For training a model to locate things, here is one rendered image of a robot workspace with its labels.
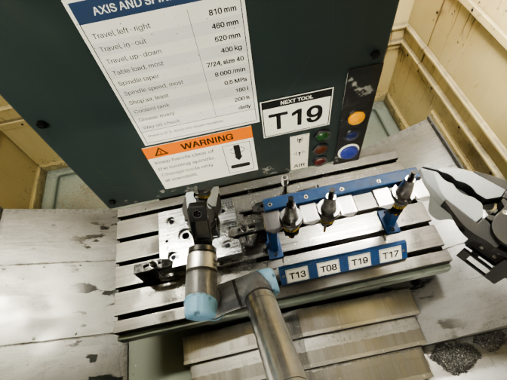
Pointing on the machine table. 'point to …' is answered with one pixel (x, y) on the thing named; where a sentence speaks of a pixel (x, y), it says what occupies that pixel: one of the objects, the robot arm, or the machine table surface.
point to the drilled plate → (192, 238)
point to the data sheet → (173, 62)
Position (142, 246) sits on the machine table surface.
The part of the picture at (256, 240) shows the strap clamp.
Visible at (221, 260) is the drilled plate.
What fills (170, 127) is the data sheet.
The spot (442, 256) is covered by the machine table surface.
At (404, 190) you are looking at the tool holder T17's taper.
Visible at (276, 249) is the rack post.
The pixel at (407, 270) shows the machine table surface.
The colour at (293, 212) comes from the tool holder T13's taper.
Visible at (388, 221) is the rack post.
